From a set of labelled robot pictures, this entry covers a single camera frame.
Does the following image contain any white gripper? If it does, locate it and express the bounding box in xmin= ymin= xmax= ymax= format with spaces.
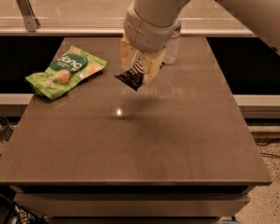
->
xmin=120 ymin=2 xmax=176 ymax=84

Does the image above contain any green rice chip bag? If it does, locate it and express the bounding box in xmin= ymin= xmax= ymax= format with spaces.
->
xmin=25 ymin=46 xmax=106 ymax=101

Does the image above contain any black rxbar chocolate wrapper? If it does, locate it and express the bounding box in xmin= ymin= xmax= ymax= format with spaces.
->
xmin=116 ymin=60 xmax=144 ymax=91

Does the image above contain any dark snack bag under table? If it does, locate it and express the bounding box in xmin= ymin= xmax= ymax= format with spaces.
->
xmin=4 ymin=204 xmax=49 ymax=224

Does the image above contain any clear plastic water bottle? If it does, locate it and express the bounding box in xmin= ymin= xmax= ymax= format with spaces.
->
xmin=163 ymin=17 xmax=182 ymax=64

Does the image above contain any black floor cable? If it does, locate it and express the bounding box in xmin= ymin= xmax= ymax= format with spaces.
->
xmin=255 ymin=137 xmax=280 ymax=161

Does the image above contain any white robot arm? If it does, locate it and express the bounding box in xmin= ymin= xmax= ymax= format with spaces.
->
xmin=120 ymin=0 xmax=280 ymax=84

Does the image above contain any left metal railing bracket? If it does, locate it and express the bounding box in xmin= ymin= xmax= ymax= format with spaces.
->
xmin=16 ymin=0 xmax=40 ymax=32

